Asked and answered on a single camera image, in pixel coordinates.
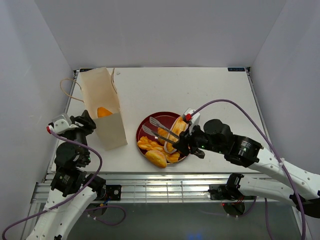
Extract round orange bun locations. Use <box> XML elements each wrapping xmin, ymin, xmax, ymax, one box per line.
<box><xmin>97</xmin><ymin>107</ymin><xmax>113</xmax><ymax>118</ymax></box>

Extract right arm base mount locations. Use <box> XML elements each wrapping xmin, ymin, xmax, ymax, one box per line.
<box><xmin>207</xmin><ymin>184</ymin><xmax>239</xmax><ymax>201</ymax></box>

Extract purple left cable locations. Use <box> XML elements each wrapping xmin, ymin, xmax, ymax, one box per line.
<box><xmin>2</xmin><ymin>131</ymin><xmax>103</xmax><ymax>240</ymax></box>

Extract long white-edged bread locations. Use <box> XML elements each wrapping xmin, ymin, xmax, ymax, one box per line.
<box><xmin>164</xmin><ymin>116</ymin><xmax>188</xmax><ymax>154</ymax></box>

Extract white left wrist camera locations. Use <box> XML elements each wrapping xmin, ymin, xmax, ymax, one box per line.
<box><xmin>46</xmin><ymin>113</ymin><xmax>78</xmax><ymax>135</ymax></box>

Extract dark red round plate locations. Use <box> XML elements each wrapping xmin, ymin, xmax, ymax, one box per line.
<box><xmin>135</xmin><ymin>111</ymin><xmax>187</xmax><ymax>165</ymax></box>

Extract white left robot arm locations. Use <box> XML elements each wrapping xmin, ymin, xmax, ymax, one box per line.
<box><xmin>27</xmin><ymin>110</ymin><xmax>106</xmax><ymax>240</ymax></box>

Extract small croissant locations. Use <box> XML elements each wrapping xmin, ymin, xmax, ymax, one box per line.
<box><xmin>157</xmin><ymin>127</ymin><xmax>168</xmax><ymax>146</ymax></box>

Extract blue label sticker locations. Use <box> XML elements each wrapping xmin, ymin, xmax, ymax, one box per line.
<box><xmin>227</xmin><ymin>67</ymin><xmax>246</xmax><ymax>72</ymax></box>
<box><xmin>79</xmin><ymin>68</ymin><xmax>93</xmax><ymax>73</ymax></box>

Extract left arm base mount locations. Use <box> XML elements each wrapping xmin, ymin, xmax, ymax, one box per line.
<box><xmin>100</xmin><ymin>184</ymin><xmax>122</xmax><ymax>201</ymax></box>

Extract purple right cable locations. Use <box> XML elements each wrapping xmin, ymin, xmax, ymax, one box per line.
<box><xmin>192</xmin><ymin>98</ymin><xmax>307</xmax><ymax>240</ymax></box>

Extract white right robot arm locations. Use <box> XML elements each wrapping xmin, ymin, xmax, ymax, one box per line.
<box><xmin>173</xmin><ymin>119</ymin><xmax>320</xmax><ymax>218</ymax></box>

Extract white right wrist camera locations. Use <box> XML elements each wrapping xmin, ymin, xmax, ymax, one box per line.
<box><xmin>182</xmin><ymin>108</ymin><xmax>201</xmax><ymax>135</ymax></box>

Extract golden turnover bread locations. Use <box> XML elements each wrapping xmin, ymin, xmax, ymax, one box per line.
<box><xmin>145</xmin><ymin>150</ymin><xmax>167</xmax><ymax>169</ymax></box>

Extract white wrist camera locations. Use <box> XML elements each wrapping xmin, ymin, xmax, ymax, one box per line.
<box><xmin>46</xmin><ymin>113</ymin><xmax>78</xmax><ymax>135</ymax></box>
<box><xmin>182</xmin><ymin>108</ymin><xmax>201</xmax><ymax>135</ymax></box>

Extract blue label sticker right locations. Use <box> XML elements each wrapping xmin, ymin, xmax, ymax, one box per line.
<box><xmin>227</xmin><ymin>67</ymin><xmax>246</xmax><ymax>72</ymax></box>

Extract purple cable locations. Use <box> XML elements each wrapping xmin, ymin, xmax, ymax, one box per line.
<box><xmin>2</xmin><ymin>131</ymin><xmax>103</xmax><ymax>240</ymax></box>
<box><xmin>192</xmin><ymin>98</ymin><xmax>307</xmax><ymax>240</ymax></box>

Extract aluminium frame rail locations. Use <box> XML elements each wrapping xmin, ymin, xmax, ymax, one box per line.
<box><xmin>31</xmin><ymin>172</ymin><xmax>301</xmax><ymax>204</ymax></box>

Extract cream paper bag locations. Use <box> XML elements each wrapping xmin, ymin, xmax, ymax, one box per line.
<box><xmin>59</xmin><ymin>66</ymin><xmax>129</xmax><ymax>151</ymax></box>

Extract small twisted pastry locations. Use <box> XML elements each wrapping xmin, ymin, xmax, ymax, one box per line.
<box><xmin>137</xmin><ymin>136</ymin><xmax>164</xmax><ymax>152</ymax></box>

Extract metal tongs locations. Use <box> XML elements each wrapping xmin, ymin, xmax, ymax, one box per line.
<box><xmin>141</xmin><ymin>115</ymin><xmax>181</xmax><ymax>145</ymax></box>

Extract blue label sticker left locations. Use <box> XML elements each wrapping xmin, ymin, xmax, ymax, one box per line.
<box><xmin>79</xmin><ymin>68</ymin><xmax>93</xmax><ymax>73</ymax></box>

